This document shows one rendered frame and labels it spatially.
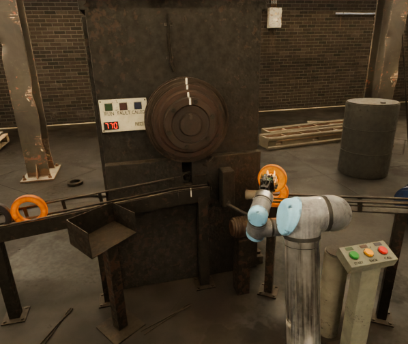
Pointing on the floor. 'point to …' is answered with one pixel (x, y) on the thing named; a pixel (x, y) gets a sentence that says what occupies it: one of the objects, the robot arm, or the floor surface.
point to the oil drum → (368, 137)
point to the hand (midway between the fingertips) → (272, 175)
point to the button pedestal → (361, 289)
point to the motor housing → (241, 254)
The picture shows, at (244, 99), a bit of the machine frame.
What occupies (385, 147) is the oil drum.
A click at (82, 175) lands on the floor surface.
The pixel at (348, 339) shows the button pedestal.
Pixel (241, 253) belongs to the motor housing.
